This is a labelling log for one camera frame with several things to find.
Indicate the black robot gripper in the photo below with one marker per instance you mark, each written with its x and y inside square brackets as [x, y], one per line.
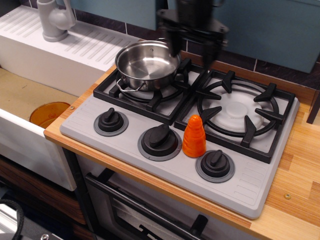
[193, 20]

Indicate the stainless steel pot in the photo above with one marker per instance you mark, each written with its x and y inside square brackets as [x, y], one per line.
[146, 66]

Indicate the white round burner plate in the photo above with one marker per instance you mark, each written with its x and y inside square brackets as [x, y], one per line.
[235, 106]

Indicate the black left burner grate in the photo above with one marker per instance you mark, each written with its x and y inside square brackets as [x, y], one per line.
[162, 105]

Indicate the black burner grate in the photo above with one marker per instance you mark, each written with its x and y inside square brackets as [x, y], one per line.
[260, 144]
[162, 105]

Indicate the black right burner grate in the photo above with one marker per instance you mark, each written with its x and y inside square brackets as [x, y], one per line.
[260, 144]

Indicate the grey toy stove top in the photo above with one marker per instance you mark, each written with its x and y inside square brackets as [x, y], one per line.
[245, 193]

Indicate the orange plastic toy carrot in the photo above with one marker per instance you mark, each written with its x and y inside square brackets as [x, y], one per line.
[194, 139]

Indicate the black middle stove knob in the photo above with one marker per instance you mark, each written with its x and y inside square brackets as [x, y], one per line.
[159, 143]

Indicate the black stove knob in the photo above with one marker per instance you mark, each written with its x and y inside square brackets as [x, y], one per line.
[159, 143]
[215, 166]
[111, 123]

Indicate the black left stove knob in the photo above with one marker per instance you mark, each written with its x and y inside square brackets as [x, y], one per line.
[111, 123]

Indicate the black right stove knob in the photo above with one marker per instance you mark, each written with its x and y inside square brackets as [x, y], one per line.
[215, 166]

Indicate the grey toy faucet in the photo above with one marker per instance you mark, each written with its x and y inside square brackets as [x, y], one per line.
[55, 22]

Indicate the white toy sink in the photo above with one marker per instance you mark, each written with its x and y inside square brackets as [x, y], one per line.
[34, 72]

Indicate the orange translucent plastic plate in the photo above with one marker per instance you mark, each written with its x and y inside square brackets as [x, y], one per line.
[47, 113]

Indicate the toy oven door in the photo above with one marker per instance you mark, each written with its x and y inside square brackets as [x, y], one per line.
[137, 212]

